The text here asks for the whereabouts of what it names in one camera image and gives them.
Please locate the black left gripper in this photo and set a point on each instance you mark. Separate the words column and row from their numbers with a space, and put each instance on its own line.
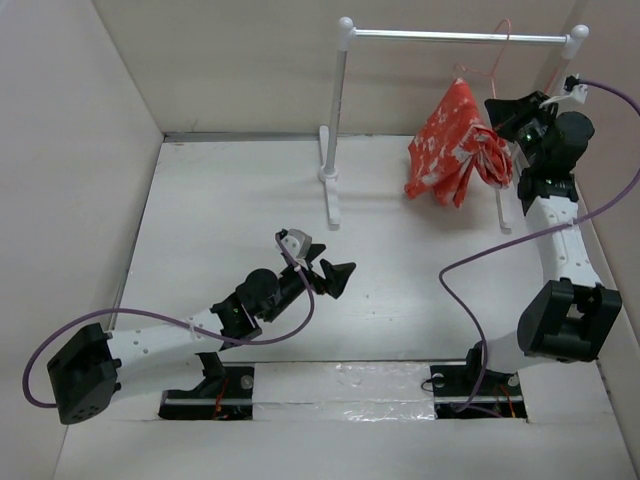
column 334, row 276

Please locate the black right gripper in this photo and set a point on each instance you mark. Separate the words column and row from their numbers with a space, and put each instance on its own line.
column 520, row 109

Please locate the red white tie-dye trousers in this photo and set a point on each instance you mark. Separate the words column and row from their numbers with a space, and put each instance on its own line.
column 454, row 144

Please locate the pink wire hanger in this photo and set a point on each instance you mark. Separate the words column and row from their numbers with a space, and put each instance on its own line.
column 459, row 70

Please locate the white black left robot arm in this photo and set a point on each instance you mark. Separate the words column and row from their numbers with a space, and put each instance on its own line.
column 97, row 367

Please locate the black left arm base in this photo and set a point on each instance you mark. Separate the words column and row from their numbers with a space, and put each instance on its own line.
column 225, row 393

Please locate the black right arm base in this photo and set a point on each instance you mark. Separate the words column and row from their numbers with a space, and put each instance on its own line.
column 461, row 391

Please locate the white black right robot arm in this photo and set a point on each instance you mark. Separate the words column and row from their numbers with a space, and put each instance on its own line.
column 571, row 316

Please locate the white clothes rack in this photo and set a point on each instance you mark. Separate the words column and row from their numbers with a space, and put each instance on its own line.
column 569, row 44

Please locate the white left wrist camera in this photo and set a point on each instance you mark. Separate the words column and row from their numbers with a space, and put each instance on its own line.
column 295, row 242

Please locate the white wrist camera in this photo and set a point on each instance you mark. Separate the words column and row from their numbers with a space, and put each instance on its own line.
column 573, row 90
column 295, row 242

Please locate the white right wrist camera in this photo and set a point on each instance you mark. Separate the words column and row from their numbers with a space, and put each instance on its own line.
column 573, row 90

